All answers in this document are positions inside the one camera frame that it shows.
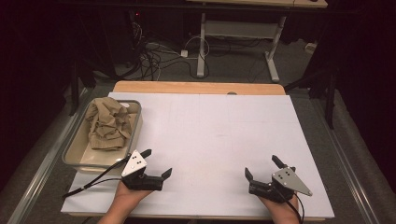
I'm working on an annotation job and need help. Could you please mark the person's left hand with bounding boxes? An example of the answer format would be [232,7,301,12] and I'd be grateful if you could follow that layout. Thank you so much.
[114,181,154,207]

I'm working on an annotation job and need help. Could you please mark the beige plastic bin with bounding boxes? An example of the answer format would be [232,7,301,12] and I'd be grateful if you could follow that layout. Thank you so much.
[61,99,144,175]

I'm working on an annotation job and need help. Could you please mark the black metal stand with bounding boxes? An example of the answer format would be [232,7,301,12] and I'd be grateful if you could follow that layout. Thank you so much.
[68,59,97,117]
[283,66,339,130]

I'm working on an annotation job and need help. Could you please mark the white metal desk frame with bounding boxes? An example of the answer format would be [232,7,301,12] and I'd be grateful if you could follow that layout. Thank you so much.
[195,11,288,84]

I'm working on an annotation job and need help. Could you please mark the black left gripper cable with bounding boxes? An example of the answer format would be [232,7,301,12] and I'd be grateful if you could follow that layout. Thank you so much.
[62,154,133,199]

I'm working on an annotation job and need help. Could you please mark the tangle of floor cables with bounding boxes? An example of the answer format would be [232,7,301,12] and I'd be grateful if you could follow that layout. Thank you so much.
[115,21,213,82]

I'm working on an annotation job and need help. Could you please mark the beige pants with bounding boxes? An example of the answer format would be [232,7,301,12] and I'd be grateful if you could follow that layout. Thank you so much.
[84,96,134,152]

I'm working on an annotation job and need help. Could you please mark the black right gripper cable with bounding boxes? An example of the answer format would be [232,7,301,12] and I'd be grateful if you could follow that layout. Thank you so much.
[271,183,306,224]

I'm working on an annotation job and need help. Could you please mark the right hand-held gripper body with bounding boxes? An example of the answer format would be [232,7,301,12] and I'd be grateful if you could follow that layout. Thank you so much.
[248,167,313,204]

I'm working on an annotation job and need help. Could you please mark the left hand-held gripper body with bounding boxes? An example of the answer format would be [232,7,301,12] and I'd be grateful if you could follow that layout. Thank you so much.
[120,149,164,191]

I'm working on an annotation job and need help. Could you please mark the person's right hand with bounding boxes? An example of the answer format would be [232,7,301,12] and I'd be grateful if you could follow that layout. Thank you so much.
[258,195,300,217]

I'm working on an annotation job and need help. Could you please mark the white table mat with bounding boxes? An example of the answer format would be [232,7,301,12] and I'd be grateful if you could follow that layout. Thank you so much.
[60,91,335,219]

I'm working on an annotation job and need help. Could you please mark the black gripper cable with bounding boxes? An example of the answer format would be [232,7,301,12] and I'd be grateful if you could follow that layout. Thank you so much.
[62,154,133,199]
[271,183,306,224]

